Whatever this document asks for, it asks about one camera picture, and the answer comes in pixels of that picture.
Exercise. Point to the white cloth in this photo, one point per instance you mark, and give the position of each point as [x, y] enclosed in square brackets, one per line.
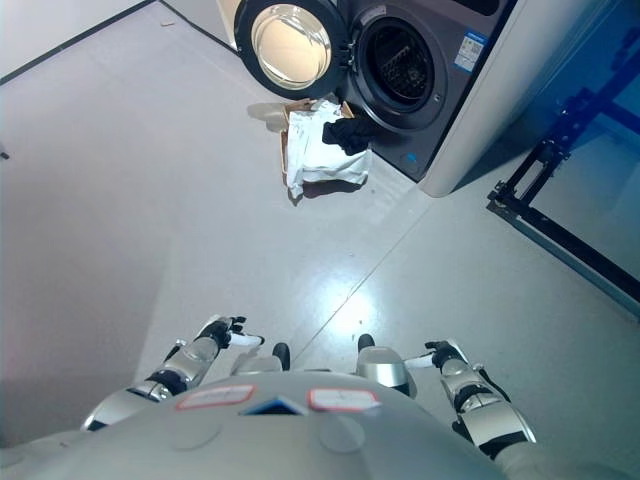
[325, 160]

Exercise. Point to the black right robot foot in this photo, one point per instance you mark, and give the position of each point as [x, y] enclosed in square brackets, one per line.
[366, 341]

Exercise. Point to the black garment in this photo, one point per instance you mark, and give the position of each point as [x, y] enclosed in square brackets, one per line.
[350, 134]

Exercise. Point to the round washing machine door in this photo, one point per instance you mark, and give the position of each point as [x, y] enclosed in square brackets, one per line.
[292, 45]

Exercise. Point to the black robot foot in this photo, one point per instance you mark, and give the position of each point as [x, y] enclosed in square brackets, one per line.
[366, 341]
[282, 352]

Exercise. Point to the black metal frame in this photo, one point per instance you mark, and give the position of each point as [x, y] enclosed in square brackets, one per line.
[565, 240]

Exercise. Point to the blue white energy label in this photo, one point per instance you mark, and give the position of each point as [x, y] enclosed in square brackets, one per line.
[471, 51]

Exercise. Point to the dark grey washing machine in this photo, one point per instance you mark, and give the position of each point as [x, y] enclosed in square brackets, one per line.
[450, 100]

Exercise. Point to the silver robot torso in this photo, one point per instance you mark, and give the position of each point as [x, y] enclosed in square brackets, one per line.
[300, 445]

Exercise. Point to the small blue sticker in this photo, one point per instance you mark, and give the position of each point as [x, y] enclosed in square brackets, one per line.
[412, 157]

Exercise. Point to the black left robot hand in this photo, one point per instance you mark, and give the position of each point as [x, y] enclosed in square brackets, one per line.
[220, 331]

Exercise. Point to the silver robot leg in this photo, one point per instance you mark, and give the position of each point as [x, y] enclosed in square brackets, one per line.
[382, 367]
[257, 365]

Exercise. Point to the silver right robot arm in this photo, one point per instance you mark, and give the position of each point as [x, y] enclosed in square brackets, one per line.
[492, 415]

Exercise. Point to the beige cabinet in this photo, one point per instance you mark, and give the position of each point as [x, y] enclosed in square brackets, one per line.
[226, 22]

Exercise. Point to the light brown laundry basket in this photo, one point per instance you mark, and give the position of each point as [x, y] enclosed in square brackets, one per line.
[286, 145]

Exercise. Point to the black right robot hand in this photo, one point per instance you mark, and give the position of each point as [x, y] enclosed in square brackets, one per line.
[445, 352]

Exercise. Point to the black left robot foot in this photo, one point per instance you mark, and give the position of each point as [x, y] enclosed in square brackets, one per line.
[282, 352]

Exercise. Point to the silver left robot leg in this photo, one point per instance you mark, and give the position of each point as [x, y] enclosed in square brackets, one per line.
[257, 365]

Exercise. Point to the silver right robot leg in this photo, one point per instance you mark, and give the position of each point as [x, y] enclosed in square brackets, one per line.
[382, 367]

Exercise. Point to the white washer enclosure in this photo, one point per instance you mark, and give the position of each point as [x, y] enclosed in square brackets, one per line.
[500, 125]

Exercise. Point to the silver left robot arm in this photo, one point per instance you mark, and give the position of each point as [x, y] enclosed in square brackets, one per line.
[192, 355]

